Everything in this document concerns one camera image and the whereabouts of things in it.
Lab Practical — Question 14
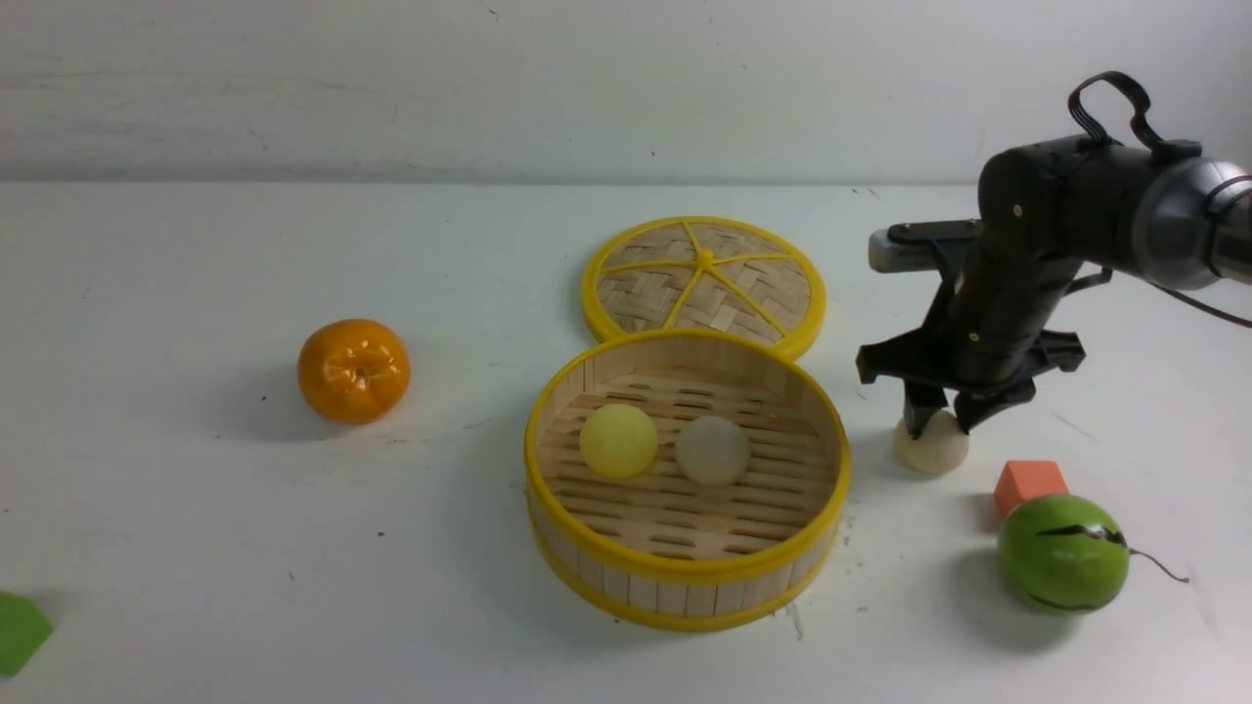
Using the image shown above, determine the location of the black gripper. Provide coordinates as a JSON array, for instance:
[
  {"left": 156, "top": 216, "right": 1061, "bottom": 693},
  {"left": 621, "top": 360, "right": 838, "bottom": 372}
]
[{"left": 858, "top": 137, "right": 1151, "bottom": 438}]

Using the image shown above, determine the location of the white bun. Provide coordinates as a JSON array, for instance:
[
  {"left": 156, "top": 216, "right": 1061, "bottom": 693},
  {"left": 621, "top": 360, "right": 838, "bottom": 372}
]
[
  {"left": 674, "top": 416, "right": 751, "bottom": 487},
  {"left": 891, "top": 410, "right": 970, "bottom": 477}
]

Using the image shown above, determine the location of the yellow bun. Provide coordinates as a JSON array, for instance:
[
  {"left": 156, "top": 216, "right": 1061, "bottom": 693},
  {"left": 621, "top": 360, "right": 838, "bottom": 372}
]
[{"left": 578, "top": 405, "right": 660, "bottom": 481}]

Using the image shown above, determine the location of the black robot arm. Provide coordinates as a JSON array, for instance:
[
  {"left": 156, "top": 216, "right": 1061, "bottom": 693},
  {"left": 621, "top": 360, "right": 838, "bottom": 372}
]
[{"left": 858, "top": 135, "right": 1249, "bottom": 437}]

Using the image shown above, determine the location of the woven bamboo steamer lid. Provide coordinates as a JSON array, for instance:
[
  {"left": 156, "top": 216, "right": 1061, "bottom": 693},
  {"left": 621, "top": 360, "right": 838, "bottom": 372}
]
[{"left": 578, "top": 215, "right": 828, "bottom": 360}]

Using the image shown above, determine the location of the bamboo steamer tray yellow rim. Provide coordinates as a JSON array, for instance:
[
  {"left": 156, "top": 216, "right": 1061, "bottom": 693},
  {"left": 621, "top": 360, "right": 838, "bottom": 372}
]
[{"left": 523, "top": 329, "right": 851, "bottom": 633}]

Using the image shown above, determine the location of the orange cube block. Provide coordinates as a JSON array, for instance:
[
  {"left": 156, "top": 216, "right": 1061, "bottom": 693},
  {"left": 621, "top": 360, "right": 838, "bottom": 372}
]
[{"left": 993, "top": 460, "right": 1069, "bottom": 520}]

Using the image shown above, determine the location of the green toy watermelon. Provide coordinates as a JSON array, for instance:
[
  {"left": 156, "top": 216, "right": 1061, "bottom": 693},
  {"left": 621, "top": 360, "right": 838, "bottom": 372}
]
[{"left": 997, "top": 494, "right": 1189, "bottom": 616}]

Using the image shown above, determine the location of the orange toy mandarin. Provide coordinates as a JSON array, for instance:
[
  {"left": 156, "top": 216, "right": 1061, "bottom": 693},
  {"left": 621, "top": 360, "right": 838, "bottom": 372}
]
[{"left": 295, "top": 318, "right": 413, "bottom": 423}]

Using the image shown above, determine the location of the green block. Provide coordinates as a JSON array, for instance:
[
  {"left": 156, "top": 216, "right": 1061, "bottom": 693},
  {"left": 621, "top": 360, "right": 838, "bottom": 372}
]
[{"left": 0, "top": 590, "right": 54, "bottom": 678}]

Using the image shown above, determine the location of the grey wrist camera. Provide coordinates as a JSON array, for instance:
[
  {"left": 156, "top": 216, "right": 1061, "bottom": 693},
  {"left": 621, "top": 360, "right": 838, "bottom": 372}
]
[{"left": 868, "top": 219, "right": 984, "bottom": 278}]

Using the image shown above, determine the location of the black ribbon cable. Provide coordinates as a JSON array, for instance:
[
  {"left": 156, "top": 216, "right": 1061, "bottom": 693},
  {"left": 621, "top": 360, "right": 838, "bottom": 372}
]
[{"left": 1067, "top": 70, "right": 1203, "bottom": 162}]

